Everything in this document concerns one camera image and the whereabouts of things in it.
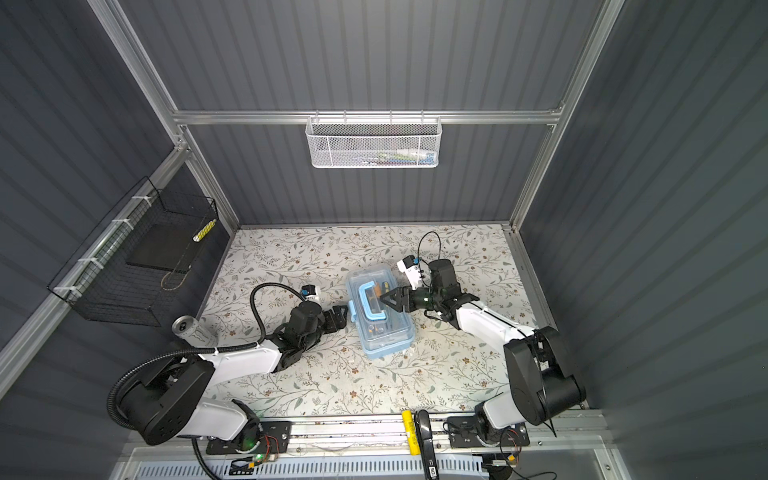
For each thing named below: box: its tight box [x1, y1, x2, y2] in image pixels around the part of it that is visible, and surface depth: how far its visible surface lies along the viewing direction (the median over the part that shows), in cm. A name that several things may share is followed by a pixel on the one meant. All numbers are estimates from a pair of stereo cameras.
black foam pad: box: [126, 223, 200, 273], surface depth 77 cm
